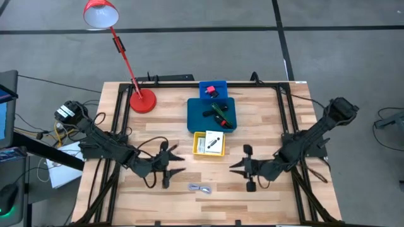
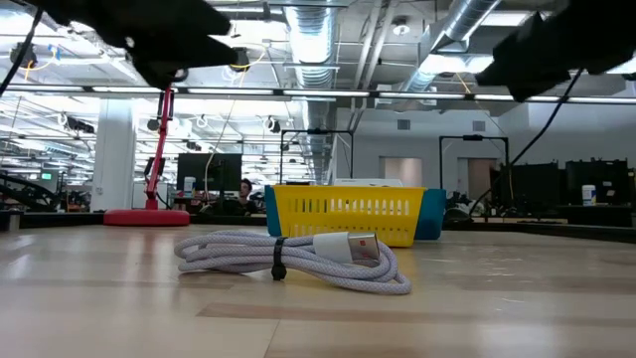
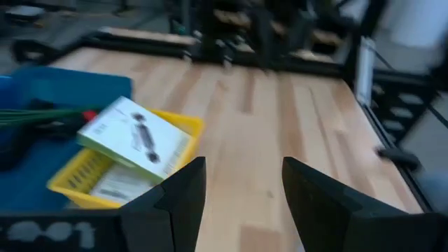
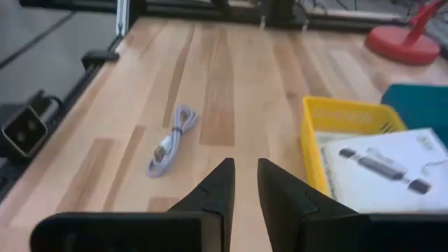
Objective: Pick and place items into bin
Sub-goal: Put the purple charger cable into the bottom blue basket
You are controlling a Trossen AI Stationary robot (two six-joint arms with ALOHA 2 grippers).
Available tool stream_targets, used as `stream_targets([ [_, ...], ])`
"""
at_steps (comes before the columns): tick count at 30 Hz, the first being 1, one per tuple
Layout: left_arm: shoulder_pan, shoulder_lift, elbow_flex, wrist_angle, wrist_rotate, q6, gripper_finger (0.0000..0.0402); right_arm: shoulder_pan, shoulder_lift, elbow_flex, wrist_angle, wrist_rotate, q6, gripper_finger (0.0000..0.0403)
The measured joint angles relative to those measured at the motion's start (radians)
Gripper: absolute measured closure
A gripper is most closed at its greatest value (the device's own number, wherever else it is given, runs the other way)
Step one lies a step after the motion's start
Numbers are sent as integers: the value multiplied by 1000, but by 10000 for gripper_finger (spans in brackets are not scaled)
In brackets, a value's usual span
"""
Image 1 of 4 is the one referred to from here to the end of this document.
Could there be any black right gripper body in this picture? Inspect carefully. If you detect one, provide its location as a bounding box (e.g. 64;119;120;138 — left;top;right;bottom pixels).
250;158;266;182

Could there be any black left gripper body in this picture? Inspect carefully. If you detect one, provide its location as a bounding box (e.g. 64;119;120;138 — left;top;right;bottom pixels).
153;151;170;174

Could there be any white card reader box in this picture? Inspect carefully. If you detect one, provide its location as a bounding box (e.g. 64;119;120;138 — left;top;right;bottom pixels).
205;130;224;154

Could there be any black green cable bundle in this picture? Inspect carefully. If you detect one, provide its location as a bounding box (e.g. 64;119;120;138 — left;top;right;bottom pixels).
210;102;234;129

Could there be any large teal plastic bin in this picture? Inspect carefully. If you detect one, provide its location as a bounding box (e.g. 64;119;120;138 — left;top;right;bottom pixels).
186;97;237;134

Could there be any yellow slotted plastic basket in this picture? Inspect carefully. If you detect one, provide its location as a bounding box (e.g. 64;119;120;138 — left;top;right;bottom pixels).
192;131;226;158

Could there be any red desk lamp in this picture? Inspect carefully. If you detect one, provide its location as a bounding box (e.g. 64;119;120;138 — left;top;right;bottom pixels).
83;0;158;114

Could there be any small blue slotted basket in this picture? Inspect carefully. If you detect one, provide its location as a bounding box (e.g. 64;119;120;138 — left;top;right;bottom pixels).
199;80;229;102

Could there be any white cardboard box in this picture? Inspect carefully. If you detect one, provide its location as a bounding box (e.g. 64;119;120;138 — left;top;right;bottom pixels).
45;141;85;189

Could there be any black side desk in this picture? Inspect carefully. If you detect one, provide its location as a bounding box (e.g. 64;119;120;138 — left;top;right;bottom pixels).
0;131;85;227

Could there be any black floor stand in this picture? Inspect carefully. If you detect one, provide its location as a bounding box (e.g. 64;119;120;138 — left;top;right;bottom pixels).
374;108;404;131

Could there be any black computer mouse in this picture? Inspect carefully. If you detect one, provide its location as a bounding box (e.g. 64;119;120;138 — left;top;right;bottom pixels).
0;183;19;217

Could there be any black computer monitor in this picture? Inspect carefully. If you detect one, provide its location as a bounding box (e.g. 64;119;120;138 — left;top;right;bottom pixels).
0;69;19;149

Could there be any white coiled cable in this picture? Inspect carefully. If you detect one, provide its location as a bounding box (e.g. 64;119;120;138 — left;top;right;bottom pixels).
187;183;212;194

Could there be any black aluminium table frame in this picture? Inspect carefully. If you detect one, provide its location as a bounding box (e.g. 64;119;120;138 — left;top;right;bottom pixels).
72;80;343;227

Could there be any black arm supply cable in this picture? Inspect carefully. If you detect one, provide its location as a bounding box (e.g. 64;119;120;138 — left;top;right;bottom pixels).
263;78;331;110

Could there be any yellow cable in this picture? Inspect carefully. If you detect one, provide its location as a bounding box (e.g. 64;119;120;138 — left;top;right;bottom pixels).
54;115;75;148

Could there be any black floor cable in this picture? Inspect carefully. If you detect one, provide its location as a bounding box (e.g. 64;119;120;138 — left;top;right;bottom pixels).
17;74;102;95

